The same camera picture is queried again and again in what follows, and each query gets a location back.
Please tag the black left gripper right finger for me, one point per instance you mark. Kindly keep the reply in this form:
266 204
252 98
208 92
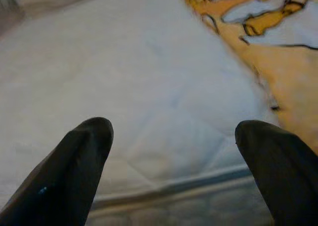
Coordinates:
285 176

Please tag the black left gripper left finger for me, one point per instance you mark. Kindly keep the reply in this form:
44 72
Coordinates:
57 181

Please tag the yellow white patterned blanket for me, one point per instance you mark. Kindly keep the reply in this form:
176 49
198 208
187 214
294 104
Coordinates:
285 74

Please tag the white quilted mattress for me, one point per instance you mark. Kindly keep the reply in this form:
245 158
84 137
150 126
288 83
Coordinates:
124 74

